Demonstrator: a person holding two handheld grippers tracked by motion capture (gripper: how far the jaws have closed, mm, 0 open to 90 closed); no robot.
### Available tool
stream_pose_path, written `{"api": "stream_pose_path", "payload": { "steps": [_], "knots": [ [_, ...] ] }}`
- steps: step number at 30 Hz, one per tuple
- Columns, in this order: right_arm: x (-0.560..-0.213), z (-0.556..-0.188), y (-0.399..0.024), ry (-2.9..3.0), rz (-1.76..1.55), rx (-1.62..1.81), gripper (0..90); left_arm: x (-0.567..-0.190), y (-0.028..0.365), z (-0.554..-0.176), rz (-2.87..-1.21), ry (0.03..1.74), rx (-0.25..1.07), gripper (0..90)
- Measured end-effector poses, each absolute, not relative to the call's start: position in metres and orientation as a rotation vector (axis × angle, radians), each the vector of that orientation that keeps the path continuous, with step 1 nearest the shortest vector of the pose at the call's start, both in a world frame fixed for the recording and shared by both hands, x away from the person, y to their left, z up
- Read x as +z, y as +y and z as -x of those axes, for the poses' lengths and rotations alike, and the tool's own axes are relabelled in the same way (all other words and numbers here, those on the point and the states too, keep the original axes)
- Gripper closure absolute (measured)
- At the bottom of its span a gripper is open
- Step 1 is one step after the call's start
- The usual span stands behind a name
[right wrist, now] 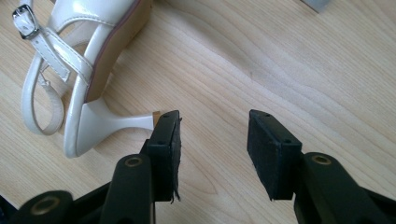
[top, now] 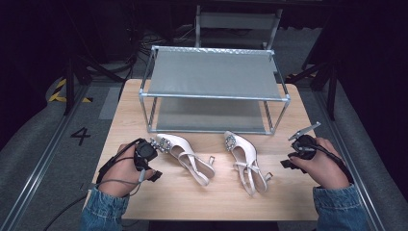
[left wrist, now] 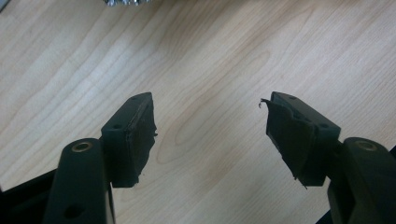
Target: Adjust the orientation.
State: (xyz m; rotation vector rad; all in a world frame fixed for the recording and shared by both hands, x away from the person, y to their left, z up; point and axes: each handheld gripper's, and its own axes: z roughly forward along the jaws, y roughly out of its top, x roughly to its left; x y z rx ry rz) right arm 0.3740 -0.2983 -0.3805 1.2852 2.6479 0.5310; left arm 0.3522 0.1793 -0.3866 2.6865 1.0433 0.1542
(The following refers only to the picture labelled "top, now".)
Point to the black tripod stand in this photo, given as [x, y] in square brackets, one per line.
[324, 77]
[80, 73]

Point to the grey metal shoe rack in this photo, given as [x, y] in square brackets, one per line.
[213, 73]

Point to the person's right hand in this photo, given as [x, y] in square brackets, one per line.
[324, 170]

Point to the person's left hand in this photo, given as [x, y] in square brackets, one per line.
[120, 173]

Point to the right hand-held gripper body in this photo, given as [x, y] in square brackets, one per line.
[304, 147]

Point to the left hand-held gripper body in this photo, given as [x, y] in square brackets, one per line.
[146, 152]

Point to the white slingback buckle shoe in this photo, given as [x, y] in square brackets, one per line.
[183, 152]
[245, 154]

